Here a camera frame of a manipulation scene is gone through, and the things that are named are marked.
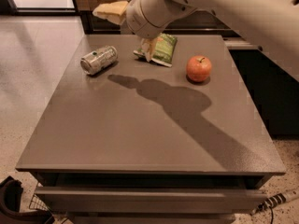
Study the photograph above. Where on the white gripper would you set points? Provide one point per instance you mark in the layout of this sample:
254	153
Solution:
135	17

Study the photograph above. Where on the silver 7up soda can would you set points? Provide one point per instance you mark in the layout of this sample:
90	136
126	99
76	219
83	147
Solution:
99	59

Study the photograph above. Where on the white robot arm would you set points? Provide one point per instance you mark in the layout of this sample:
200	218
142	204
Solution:
272	25

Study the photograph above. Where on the green chip bag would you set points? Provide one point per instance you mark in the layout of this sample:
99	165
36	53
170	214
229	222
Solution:
165	47

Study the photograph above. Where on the red apple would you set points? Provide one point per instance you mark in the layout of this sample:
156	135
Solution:
198	68

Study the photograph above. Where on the grey drawer front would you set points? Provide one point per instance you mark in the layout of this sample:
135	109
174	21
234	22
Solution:
160	201

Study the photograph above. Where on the black curved base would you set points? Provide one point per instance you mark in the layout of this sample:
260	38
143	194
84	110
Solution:
10	203

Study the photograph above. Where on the wire basket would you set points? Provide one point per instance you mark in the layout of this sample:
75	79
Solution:
37	204

